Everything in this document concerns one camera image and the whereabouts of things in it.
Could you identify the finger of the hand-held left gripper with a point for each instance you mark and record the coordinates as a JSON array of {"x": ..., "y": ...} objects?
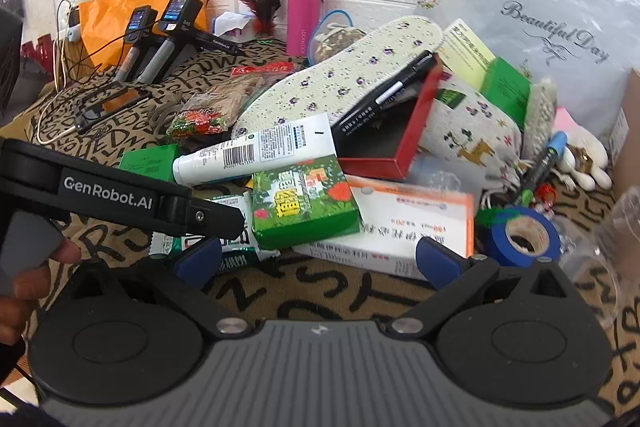
[{"x": 215, "y": 219}]

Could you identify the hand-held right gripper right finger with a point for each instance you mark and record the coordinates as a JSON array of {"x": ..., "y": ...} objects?
[{"x": 435, "y": 257}]

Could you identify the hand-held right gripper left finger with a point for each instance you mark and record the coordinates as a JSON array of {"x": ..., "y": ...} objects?
[{"x": 200, "y": 259}]

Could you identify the blue tape roll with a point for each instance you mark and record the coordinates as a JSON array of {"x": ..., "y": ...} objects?
[{"x": 500, "y": 239}]

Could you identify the letter-printed desktop cloth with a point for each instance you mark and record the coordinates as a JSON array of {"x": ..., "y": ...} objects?
[{"x": 320, "y": 292}]

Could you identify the person's left hand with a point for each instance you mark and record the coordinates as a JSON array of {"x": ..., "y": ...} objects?
[{"x": 30, "y": 307}]

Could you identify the green and white packet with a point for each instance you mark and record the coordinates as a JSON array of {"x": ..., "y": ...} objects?
[{"x": 240, "y": 249}]

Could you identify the white and orange medicine box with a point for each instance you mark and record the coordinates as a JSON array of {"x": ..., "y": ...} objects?
[{"x": 400, "y": 217}]

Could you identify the small green box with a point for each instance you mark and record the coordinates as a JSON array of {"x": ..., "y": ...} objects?
[{"x": 150, "y": 162}]

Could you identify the green plastic clip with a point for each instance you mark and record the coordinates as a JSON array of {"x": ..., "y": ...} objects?
[{"x": 492, "y": 217}]

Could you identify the white tube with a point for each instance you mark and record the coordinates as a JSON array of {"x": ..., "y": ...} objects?
[{"x": 250, "y": 152}]

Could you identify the clear plastic bag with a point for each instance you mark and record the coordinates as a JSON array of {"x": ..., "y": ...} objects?
[{"x": 440, "y": 177}]

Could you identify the green floral box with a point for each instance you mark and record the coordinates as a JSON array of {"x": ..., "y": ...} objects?
[{"x": 300, "y": 207}]

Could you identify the red and green snack packet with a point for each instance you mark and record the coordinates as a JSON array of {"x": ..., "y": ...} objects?
[{"x": 195, "y": 122}]

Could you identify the deer-print fabric pouch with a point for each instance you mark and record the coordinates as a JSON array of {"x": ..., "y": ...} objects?
[{"x": 475, "y": 142}]

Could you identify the small red figurine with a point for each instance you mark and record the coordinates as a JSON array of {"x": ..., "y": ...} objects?
[{"x": 545, "y": 194}]

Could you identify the brown packet with red label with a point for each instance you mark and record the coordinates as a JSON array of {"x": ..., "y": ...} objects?
[{"x": 250, "y": 89}]

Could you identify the black pen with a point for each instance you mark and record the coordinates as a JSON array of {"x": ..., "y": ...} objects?
[{"x": 370, "y": 107}]

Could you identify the small spare hand-held device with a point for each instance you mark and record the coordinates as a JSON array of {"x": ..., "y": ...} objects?
[{"x": 137, "y": 27}]

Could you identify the orange bag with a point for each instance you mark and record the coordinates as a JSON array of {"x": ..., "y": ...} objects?
[{"x": 105, "y": 22}]

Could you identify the red box with patterned lid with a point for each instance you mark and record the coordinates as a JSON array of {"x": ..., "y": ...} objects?
[{"x": 320, "y": 82}]

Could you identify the white plush toy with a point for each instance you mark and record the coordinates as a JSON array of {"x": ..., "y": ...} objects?
[{"x": 595, "y": 177}]

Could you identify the clear plastic cup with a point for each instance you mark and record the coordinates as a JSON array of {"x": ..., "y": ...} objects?
[{"x": 615, "y": 257}]

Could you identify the green carton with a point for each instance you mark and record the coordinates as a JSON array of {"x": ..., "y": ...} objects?
[{"x": 507, "y": 92}]

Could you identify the white knitted item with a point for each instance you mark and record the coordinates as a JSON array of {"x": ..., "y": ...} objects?
[{"x": 540, "y": 107}]

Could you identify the pink item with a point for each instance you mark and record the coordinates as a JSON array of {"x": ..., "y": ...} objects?
[{"x": 565, "y": 122}]

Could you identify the large spare hand-held device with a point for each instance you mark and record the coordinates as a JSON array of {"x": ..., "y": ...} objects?
[{"x": 177, "y": 14}]

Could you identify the yellow leaflet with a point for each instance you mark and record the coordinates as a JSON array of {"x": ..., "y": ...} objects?
[{"x": 465, "y": 52}]

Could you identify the blue-rimmed round pouch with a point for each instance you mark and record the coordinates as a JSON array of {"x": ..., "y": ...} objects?
[{"x": 330, "y": 42}]

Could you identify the red and black feather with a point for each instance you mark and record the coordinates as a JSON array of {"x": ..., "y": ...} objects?
[{"x": 265, "y": 7}]

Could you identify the pink bottle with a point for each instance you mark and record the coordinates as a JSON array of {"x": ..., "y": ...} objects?
[{"x": 302, "y": 7}]

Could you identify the white printed plastic bag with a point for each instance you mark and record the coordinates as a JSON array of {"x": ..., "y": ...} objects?
[{"x": 550, "y": 7}]

